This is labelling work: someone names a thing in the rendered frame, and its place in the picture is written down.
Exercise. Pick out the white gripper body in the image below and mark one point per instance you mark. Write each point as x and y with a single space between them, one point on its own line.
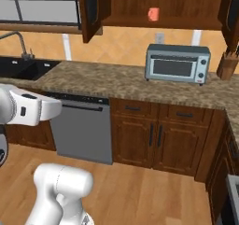
51 108

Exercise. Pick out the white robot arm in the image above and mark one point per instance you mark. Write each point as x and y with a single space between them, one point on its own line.
59 185

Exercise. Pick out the brown sink cupboard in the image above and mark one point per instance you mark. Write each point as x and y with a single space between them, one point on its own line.
34 137

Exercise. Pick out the grey dishwasher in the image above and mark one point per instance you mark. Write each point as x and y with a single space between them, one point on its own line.
84 135

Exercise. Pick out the black sink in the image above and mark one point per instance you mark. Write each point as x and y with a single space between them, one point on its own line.
29 69

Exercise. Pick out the grey tap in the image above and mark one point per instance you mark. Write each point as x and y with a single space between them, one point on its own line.
22 45

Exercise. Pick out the brown base cupboard door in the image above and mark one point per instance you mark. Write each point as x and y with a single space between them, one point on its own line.
130 141
180 149

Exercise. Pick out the brown drawer front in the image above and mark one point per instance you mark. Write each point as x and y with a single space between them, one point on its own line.
199 115
143 109

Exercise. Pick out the grey toaster oven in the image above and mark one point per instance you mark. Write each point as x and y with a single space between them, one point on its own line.
175 65

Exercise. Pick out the orange glass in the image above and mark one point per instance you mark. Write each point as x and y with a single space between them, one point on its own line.
153 14

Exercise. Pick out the brown knife block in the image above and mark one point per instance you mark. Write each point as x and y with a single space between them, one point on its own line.
227 66

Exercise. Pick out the brown side cupboard run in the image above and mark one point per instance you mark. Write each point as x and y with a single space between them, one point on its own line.
222 169

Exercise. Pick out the window with grey frame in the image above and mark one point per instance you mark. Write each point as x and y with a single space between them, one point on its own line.
46 11

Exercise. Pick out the brown wall cupboard door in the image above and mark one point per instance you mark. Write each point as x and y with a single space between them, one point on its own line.
231 17
93 14

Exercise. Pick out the grey wall socket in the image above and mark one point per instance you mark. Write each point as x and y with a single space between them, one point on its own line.
159 37

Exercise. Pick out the brown wall cupboard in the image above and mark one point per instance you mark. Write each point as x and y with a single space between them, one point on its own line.
180 7

